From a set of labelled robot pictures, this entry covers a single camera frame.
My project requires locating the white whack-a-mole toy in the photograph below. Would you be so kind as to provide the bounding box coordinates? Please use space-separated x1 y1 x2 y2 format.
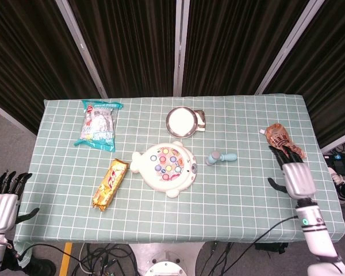
131 140 198 198

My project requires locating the white sneaker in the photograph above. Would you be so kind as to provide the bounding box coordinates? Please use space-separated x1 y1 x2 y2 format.
328 166 345 199

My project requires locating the small light blue toy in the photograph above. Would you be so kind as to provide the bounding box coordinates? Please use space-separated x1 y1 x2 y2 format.
205 151 238 167

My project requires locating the grey partition base rail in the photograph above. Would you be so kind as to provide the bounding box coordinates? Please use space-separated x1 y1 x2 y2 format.
321 136 345 154
0 97 37 136

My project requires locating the black shoe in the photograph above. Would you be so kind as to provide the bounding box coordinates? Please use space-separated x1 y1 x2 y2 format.
25 248 58 276

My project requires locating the teal snack bag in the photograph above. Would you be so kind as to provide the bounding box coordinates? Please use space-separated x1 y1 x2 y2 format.
74 99 124 153

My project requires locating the brown sauce pouch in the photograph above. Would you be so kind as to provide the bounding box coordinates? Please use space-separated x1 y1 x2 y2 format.
258 122 307 159

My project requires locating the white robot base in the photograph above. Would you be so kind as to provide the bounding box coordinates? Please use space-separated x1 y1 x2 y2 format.
129 243 205 276

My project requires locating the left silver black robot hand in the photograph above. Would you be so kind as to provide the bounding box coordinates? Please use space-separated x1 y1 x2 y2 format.
0 171 40 235

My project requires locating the brown white small packet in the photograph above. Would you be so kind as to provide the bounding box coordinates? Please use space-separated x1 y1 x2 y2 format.
194 109 208 132

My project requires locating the round steel plate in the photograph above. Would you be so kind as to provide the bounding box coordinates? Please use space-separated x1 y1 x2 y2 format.
165 105 198 138

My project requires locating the green checked tablecloth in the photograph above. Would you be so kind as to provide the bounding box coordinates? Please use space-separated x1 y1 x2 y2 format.
13 94 345 267

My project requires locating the gold biscuit pack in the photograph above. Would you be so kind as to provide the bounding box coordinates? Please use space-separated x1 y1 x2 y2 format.
91 158 130 213

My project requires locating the tangle of black floor cables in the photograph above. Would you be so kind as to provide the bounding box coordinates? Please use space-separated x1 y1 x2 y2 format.
73 243 139 276

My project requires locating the dark curtain panel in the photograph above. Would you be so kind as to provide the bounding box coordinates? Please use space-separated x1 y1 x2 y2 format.
182 0 312 97
263 0 345 149
68 0 178 99
0 0 102 135

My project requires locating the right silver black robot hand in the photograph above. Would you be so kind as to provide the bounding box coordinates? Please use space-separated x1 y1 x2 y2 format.
267 145 317 201

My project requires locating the grey partition post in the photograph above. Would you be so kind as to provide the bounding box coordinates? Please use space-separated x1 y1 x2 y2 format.
172 0 190 97
56 0 109 99
254 0 325 95

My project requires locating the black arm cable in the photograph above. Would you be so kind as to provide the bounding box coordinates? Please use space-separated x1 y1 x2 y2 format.
247 215 301 254

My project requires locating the black box under table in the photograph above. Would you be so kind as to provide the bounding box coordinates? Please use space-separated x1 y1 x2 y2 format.
254 243 289 255

